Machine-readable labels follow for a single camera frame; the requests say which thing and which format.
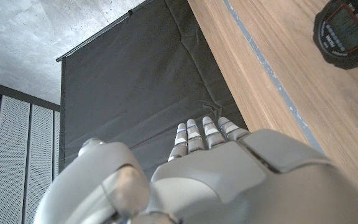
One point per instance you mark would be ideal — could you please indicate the black backdrop curtain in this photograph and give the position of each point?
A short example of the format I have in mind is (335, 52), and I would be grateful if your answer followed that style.
(135, 77)

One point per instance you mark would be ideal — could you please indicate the black backdrop stand pole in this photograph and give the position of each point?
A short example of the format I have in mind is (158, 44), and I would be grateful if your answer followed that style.
(104, 29)

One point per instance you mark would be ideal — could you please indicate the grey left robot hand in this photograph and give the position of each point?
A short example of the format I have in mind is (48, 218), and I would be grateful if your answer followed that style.
(228, 186)

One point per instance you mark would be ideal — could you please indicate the grey tape outline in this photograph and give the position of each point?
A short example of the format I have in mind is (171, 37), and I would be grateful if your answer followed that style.
(278, 84)

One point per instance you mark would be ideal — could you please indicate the black backdrop crossbar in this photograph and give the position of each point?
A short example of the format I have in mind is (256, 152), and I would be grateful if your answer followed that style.
(62, 124)

